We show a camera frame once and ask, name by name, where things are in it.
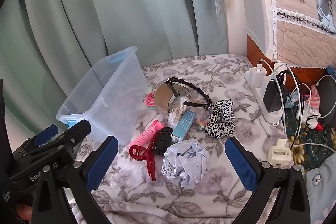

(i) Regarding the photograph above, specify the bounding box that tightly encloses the black charger plug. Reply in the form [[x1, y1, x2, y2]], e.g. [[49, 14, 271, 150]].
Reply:
[[262, 74, 285, 113]]

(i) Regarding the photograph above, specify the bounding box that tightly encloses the white paper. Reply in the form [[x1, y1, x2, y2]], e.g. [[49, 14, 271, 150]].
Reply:
[[161, 139, 209, 188]]

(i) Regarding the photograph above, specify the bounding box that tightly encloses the black hair clip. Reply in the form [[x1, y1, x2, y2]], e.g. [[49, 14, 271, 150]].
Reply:
[[152, 127, 174, 156]]

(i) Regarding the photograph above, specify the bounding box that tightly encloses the dark floral cloth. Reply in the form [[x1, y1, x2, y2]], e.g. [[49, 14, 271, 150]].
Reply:
[[285, 106, 336, 169]]

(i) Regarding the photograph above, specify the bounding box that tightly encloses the cream claw hair clip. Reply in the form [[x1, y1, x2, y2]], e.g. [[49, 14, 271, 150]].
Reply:
[[267, 139, 292, 168]]

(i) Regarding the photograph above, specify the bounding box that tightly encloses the pink and white knitted item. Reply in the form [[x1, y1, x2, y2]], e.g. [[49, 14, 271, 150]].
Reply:
[[310, 84, 321, 110]]

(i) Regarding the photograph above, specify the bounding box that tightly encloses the white charger plug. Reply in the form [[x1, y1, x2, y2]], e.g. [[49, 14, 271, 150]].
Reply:
[[273, 63, 289, 79], [248, 64, 267, 88], [261, 75, 275, 93]]

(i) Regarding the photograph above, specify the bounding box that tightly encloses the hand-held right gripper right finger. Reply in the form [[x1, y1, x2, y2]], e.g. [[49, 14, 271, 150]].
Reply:
[[225, 136, 311, 224]]

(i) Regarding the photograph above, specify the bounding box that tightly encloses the brown wooden frame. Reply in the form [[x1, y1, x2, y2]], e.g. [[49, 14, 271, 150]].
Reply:
[[247, 34, 328, 88]]

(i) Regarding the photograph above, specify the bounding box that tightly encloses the white charging cable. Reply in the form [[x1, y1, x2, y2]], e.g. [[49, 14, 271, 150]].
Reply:
[[273, 64, 336, 159], [257, 59, 275, 77]]

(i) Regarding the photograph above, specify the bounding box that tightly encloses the white padded panel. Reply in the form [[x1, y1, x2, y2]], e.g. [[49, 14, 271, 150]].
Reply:
[[245, 0, 276, 59]]

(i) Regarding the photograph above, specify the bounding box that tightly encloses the red claw hair clip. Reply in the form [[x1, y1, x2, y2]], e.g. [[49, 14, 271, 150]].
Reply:
[[129, 130, 164, 182]]

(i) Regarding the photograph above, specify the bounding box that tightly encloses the person's left hand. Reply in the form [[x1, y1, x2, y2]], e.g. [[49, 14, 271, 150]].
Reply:
[[14, 203, 33, 222]]

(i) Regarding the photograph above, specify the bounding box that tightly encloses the floral fleece blanket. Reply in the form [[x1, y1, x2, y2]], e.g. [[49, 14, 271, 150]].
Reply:
[[71, 54, 307, 224]]

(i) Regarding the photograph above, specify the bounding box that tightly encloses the black beaded headband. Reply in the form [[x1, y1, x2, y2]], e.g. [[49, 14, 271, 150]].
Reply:
[[165, 77, 213, 110]]

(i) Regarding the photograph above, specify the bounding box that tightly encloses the pale green curtain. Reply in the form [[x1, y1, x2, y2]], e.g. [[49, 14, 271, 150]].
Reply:
[[0, 0, 229, 140]]

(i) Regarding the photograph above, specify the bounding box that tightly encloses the rainbow twisted hair tie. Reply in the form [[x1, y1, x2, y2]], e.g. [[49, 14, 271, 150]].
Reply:
[[194, 98, 210, 130]]

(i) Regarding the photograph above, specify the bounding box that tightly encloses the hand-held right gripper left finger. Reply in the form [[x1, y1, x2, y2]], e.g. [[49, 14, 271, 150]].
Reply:
[[31, 135, 119, 224]]

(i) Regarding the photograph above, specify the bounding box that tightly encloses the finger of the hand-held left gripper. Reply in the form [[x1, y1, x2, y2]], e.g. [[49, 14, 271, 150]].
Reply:
[[39, 120, 92, 161], [25, 124, 59, 155]]

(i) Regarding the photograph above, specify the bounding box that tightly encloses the leopard print scrunchie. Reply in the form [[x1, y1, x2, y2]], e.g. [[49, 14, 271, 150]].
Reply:
[[204, 99, 236, 138]]

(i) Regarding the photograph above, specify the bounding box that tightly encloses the beige quilted lace cover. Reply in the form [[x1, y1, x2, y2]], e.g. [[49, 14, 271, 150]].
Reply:
[[256, 0, 336, 68]]

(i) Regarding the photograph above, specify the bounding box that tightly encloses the black cable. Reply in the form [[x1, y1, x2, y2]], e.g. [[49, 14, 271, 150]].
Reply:
[[276, 70, 315, 122]]

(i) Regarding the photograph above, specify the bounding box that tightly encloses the white power strip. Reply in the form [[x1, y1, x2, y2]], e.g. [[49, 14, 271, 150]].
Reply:
[[241, 63, 285, 126]]

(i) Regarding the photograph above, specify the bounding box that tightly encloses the pink hair roller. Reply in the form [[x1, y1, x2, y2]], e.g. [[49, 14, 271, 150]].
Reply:
[[129, 120, 162, 148]]

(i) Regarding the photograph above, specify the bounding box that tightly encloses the clear plastic storage container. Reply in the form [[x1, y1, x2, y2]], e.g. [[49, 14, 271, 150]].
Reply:
[[56, 46, 149, 146]]

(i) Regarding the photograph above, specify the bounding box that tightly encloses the brown round clock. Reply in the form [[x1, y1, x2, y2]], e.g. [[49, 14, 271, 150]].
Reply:
[[154, 84, 191, 114]]

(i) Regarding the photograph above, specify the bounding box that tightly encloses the light blue panda cloth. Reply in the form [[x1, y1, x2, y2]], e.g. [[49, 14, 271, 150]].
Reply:
[[306, 153, 336, 224]]

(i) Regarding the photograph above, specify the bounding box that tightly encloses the dark grey round object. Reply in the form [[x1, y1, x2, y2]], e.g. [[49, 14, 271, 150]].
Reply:
[[316, 74, 336, 130]]

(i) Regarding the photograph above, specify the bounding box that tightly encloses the small teal box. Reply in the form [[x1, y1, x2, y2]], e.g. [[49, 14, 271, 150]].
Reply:
[[171, 109, 197, 143]]

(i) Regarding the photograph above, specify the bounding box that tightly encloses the clear bag of toothpicks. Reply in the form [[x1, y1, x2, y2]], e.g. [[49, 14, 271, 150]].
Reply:
[[167, 97, 189, 130]]

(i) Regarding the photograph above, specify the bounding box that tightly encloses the white bottle with red cap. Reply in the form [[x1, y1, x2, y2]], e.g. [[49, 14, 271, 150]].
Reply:
[[296, 105, 324, 132]]

